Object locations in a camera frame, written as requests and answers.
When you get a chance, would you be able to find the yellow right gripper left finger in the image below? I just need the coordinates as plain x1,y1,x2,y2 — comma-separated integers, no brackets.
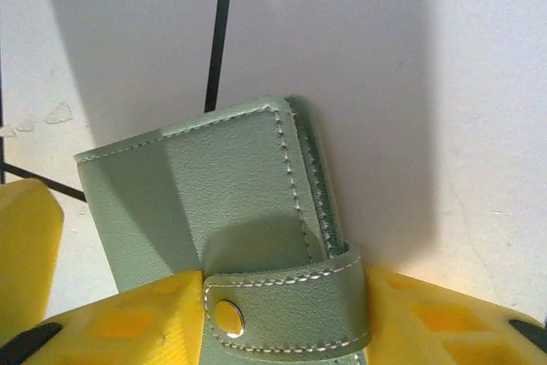
0,180,204,365

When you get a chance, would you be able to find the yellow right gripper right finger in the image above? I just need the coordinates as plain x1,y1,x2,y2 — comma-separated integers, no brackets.
362,264,547,365

